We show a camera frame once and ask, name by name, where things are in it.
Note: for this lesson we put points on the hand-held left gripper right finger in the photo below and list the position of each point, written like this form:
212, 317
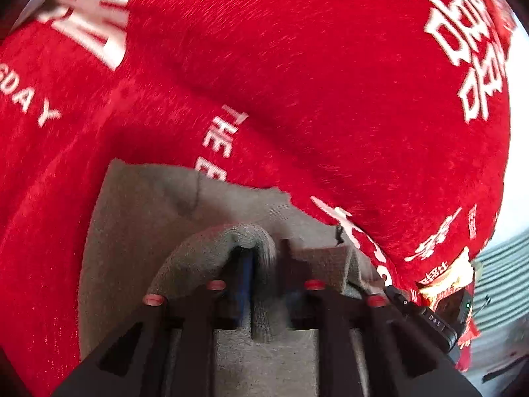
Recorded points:
289, 264

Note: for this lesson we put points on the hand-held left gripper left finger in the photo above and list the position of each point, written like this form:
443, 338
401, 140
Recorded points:
246, 281

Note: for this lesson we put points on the grey knit sweater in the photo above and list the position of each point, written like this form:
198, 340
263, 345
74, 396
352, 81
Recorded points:
144, 223

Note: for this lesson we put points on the red yellow snack packet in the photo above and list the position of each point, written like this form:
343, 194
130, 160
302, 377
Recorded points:
446, 277

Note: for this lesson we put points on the grey ribbed panel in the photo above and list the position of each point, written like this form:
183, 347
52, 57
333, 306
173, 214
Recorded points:
508, 273

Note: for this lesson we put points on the red printed blanket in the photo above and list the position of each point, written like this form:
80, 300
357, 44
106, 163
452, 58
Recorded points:
289, 70

